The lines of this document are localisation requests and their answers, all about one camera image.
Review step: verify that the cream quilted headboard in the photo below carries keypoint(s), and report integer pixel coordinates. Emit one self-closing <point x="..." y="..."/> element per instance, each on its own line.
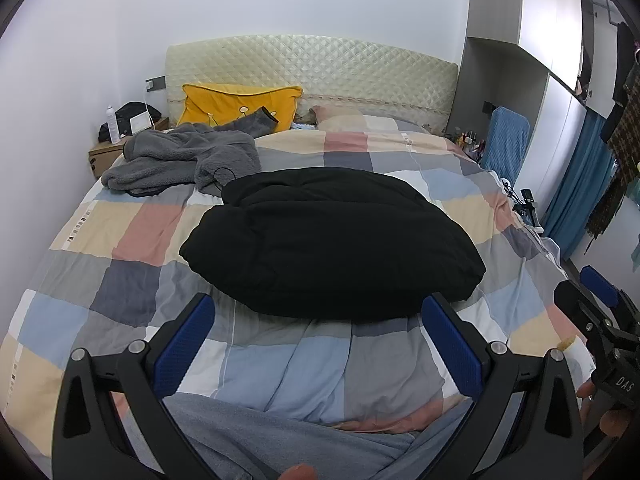
<point x="325" y="65"/>

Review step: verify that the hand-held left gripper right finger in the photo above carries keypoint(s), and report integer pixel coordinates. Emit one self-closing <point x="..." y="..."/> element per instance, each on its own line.
<point x="450" y="345"/>

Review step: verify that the grey white wardrobe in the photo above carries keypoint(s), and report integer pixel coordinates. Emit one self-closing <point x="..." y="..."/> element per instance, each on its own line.
<point x="550" y="20"/>

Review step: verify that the white box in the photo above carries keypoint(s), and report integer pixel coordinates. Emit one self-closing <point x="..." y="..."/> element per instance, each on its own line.
<point x="140" y="123"/>

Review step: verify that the cluster of small bottles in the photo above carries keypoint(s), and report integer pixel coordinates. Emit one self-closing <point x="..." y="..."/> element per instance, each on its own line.
<point x="467" y="142"/>

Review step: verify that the person's right hand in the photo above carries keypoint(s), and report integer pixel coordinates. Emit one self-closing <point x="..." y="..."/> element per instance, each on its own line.
<point x="614" y="422"/>

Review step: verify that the dark hanging clothes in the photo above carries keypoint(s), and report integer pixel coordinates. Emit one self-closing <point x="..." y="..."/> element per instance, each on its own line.
<point x="622" y="70"/>

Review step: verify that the wooden nightstand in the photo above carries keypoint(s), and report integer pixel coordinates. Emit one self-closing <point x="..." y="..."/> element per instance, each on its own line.
<point x="102" y="157"/>

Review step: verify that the grey wall socket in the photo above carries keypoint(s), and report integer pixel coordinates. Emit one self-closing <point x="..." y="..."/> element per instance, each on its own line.
<point x="155" y="82"/>

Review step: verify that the grey fleece garment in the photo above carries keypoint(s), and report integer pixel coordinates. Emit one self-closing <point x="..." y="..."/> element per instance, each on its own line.
<point x="165" y="155"/>

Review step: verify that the blue curtain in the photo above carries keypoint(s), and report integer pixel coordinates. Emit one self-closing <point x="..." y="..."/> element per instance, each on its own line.
<point x="575" y="185"/>

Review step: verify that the black stand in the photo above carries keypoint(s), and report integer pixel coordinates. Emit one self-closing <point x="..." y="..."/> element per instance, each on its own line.
<point x="527" y="200"/>

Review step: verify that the person's grey pants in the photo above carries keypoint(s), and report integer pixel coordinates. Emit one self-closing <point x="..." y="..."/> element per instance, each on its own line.
<point x="240" y="440"/>

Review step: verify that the black bag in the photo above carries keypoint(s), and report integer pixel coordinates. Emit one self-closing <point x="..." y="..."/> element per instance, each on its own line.
<point x="132" y="108"/>

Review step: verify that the patchwork checked pillow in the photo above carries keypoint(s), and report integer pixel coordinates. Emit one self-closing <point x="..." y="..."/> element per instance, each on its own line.
<point x="360" y="121"/>

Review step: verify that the black padded jacket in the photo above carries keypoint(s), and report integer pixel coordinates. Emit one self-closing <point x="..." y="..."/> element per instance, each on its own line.
<point x="330" y="240"/>

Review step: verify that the white spray bottle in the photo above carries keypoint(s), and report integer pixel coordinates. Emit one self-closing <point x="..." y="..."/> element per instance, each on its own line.
<point x="113" y="127"/>

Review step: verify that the patchwork checked duvet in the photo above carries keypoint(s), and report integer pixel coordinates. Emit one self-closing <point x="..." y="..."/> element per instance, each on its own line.
<point x="140" y="270"/>

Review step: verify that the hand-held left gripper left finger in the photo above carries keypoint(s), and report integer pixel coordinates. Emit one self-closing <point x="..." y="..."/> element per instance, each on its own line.
<point x="182" y="345"/>

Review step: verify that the patterned hanging scarf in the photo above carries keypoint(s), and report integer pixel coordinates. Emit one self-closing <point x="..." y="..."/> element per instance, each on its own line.
<point x="612" y="185"/>

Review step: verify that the person's left hand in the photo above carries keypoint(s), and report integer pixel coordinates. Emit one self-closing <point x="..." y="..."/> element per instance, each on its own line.
<point x="297" y="473"/>

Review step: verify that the yellow pillow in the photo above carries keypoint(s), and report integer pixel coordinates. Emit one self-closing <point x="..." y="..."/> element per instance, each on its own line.
<point x="225" y="102"/>

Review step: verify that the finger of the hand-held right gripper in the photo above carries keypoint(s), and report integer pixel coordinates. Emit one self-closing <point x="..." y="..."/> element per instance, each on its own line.
<point x="600" y="285"/>
<point x="575" y="305"/>

